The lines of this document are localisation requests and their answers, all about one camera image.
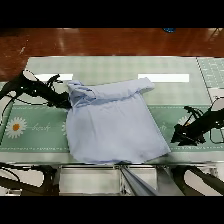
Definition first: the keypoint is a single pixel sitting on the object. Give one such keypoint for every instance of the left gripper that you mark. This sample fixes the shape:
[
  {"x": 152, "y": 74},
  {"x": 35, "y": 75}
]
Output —
[{"x": 62, "y": 101}]

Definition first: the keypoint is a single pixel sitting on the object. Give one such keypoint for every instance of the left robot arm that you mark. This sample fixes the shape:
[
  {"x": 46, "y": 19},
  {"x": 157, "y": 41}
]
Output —
[{"x": 31, "y": 87}]

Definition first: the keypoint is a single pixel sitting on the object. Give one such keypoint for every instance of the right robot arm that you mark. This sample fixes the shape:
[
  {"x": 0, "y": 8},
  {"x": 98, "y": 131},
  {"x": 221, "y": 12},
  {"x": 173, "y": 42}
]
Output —
[{"x": 213, "y": 119}]

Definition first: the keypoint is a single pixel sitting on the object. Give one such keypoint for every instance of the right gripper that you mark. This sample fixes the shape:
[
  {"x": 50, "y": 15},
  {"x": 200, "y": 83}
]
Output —
[{"x": 186, "y": 133}]

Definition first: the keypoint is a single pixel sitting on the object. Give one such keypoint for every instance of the silver frame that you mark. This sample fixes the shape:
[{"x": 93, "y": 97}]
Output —
[{"x": 140, "y": 183}]

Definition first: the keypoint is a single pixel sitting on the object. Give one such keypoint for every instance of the light blue shirt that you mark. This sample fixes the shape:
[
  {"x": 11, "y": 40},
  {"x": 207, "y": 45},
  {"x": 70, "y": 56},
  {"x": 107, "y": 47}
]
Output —
[{"x": 113, "y": 126}]

